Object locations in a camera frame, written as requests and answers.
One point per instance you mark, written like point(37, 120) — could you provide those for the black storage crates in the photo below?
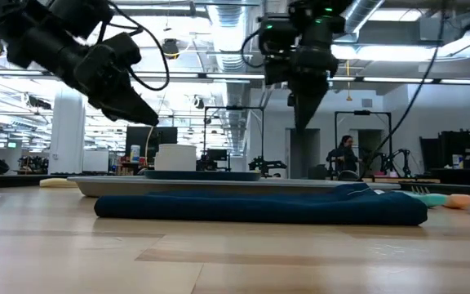
point(467, 151)

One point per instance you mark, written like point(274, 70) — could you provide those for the long ceiling light strip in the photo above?
point(202, 76)

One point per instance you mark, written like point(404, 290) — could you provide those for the dark teal plate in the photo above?
point(202, 176)

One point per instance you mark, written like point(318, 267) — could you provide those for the grey plastic tray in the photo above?
point(116, 187)

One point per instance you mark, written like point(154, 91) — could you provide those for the white plastic tub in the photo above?
point(176, 157)

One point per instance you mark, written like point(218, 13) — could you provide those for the small black background robot arm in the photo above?
point(265, 165)

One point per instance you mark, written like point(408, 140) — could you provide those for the black monitor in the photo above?
point(137, 136)

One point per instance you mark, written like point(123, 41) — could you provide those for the green lit sign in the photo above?
point(11, 144)

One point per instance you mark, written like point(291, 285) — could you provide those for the dark grey domed object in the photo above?
point(348, 176)

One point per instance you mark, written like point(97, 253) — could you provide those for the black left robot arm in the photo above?
point(35, 41)

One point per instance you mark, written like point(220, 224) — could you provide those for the white cabinet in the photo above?
point(95, 161)

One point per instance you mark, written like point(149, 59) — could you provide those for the white wipes canister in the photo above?
point(135, 154)

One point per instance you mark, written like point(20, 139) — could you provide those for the pale yellow pad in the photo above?
point(57, 183)

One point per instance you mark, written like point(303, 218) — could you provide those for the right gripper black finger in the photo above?
point(306, 102)

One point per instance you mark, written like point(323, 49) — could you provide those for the white labelled canister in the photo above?
point(457, 162)

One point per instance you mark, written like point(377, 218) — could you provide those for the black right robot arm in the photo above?
point(278, 45)

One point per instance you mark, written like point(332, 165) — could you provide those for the black metal frame rig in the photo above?
point(361, 112)
point(235, 108)

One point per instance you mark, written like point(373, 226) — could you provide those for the white building column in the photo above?
point(67, 134)

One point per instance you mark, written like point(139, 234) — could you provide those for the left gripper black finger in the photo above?
point(129, 108)

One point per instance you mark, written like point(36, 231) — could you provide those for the silver ribbed ceiling duct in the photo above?
point(229, 24)

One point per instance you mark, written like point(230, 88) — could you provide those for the person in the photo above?
point(343, 157)

